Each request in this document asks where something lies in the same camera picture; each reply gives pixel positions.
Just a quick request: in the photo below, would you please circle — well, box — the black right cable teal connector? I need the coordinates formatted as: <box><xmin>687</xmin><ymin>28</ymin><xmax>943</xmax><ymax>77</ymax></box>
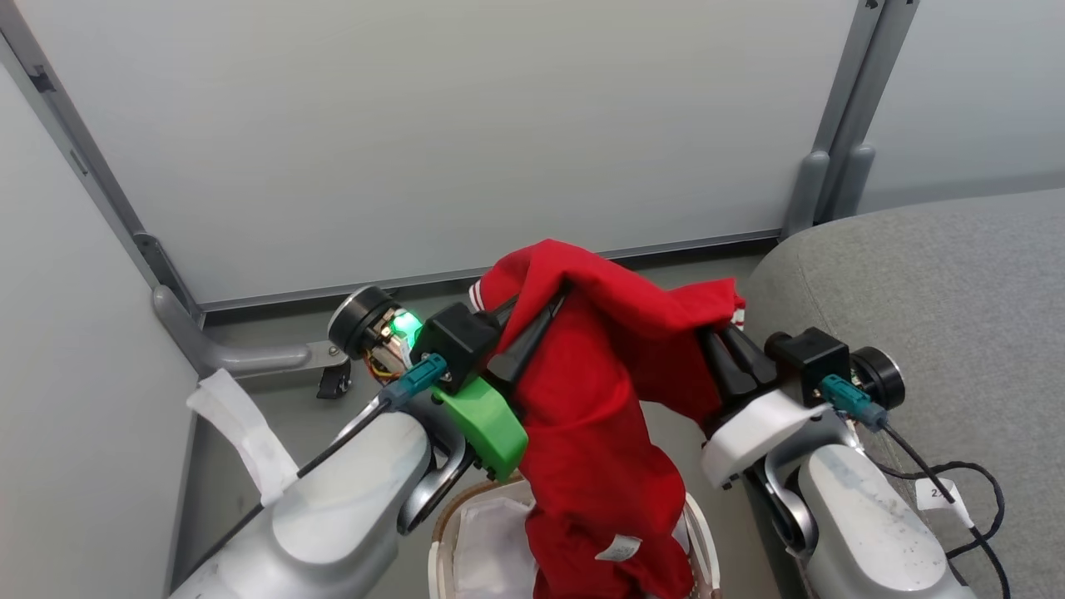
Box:
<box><xmin>819</xmin><ymin>374</ymin><xmax>1013</xmax><ymax>599</ymax></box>

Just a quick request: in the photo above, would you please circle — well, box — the white tape strip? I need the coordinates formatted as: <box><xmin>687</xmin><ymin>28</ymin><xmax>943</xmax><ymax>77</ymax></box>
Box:
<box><xmin>186</xmin><ymin>368</ymin><xmax>301</xmax><ymax>507</ymax></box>

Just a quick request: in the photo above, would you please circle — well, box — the grey fabric sofa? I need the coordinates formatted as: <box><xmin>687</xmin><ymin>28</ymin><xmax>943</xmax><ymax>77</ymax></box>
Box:
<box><xmin>739</xmin><ymin>188</ymin><xmax>1065</xmax><ymax>599</ymax></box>

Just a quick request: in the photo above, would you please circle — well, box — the white cloth in basket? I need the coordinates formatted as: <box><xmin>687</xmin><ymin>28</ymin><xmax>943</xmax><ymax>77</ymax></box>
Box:
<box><xmin>453</xmin><ymin>496</ymin><xmax>537</xmax><ymax>599</ymax></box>

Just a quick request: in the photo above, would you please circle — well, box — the grey partition base rail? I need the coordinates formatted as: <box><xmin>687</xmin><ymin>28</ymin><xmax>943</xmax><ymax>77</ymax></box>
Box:
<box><xmin>200</xmin><ymin>230</ymin><xmax>785</xmax><ymax>315</ymax></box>

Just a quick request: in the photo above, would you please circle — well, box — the black caster wheel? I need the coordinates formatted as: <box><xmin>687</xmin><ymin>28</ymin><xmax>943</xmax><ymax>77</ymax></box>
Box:
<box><xmin>316</xmin><ymin>364</ymin><xmax>353</xmax><ymax>401</ymax></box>

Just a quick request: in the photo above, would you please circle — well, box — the black left cable teal connector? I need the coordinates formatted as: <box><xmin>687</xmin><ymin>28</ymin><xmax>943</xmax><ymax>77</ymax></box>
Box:
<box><xmin>295</xmin><ymin>353</ymin><xmax>451</xmax><ymax>480</ymax></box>

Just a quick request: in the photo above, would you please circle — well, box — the red garment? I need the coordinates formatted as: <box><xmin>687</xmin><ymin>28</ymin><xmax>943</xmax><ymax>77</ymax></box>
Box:
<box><xmin>468</xmin><ymin>239</ymin><xmax>746</xmax><ymax>599</ymax></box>

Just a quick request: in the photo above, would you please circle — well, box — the grey partition foot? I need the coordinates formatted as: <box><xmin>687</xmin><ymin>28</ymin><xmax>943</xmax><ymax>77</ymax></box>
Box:
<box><xmin>152</xmin><ymin>285</ymin><xmax>350</xmax><ymax>379</ymax></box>

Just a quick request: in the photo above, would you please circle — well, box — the white laundry basket brown rim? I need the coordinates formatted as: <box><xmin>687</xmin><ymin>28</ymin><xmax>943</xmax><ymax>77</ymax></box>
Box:
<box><xmin>428</xmin><ymin>476</ymin><xmax>721</xmax><ymax>599</ymax></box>

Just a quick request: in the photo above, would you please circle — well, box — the grey single partition post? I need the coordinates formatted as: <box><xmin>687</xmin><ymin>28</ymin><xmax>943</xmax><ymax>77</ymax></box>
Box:
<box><xmin>0</xmin><ymin>0</ymin><xmax>206</xmax><ymax>327</ymax></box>

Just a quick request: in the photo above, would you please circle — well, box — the black cable teal connector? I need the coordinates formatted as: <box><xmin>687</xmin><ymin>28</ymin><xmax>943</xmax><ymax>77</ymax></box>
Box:
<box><xmin>819</xmin><ymin>374</ymin><xmax>1013</xmax><ymax>599</ymax></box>
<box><xmin>295</xmin><ymin>353</ymin><xmax>451</xmax><ymax>480</ymax></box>

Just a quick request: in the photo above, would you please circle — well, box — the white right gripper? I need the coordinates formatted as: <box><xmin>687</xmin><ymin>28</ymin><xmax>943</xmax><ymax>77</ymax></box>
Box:
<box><xmin>697</xmin><ymin>324</ymin><xmax>835</xmax><ymax>489</ymax></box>

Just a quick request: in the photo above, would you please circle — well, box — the white cable label tag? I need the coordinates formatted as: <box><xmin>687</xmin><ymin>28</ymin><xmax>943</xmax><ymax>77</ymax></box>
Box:
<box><xmin>914</xmin><ymin>478</ymin><xmax>972</xmax><ymax>530</ymax></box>

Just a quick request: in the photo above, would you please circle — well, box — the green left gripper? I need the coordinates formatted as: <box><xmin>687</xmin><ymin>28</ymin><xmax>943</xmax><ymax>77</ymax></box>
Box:
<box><xmin>431</xmin><ymin>290</ymin><xmax>568</xmax><ymax>483</ymax></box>

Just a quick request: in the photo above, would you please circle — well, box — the grey double partition post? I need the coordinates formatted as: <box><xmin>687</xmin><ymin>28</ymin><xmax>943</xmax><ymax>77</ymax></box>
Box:
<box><xmin>780</xmin><ymin>0</ymin><xmax>921</xmax><ymax>242</ymax></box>

